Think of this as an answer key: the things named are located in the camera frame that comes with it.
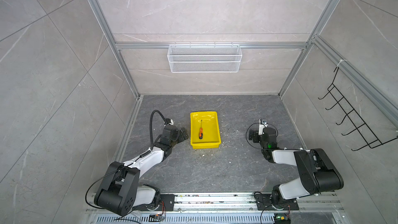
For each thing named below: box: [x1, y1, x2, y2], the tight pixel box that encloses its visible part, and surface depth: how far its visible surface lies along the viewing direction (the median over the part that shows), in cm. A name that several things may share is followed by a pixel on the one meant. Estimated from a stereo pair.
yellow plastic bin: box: [190, 110, 221, 149], surface depth 100 cm
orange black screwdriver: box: [199, 119, 204, 140], surface depth 97 cm
